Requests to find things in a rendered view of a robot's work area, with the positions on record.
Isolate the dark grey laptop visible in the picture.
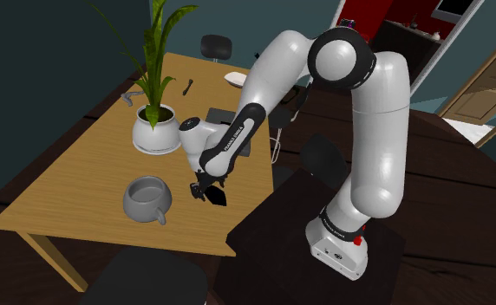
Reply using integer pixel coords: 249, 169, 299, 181
205, 107, 253, 158

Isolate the wooden table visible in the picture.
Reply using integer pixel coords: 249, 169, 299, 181
0, 51, 275, 294

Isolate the grey curved tool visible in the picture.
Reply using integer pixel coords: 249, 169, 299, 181
120, 89, 147, 107

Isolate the green plant in white pot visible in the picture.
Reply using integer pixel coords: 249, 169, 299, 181
88, 0, 199, 157

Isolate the black wedge-shaped object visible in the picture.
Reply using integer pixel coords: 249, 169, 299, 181
204, 185, 228, 208

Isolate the white bowl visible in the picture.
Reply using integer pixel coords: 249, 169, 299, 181
224, 71, 250, 89

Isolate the dark robot stand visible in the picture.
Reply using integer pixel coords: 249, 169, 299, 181
212, 167, 407, 305

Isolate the dark cabinet with items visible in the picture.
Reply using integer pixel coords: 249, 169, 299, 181
369, 18, 444, 83

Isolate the grey mug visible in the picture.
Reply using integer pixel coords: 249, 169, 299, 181
122, 175, 173, 226

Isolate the black office chair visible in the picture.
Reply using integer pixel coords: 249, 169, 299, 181
199, 34, 234, 64
268, 86, 351, 191

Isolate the wooden door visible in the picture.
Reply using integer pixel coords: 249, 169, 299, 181
437, 26, 496, 149

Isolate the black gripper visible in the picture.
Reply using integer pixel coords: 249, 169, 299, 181
189, 167, 227, 202

